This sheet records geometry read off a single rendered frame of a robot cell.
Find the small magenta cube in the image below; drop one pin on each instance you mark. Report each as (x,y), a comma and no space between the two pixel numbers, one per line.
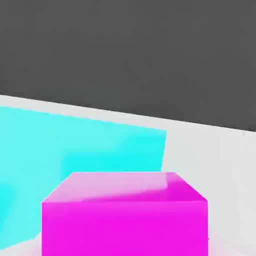
(124,226)

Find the large cyan box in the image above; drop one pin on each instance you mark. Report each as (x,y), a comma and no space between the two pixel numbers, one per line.
(60,148)

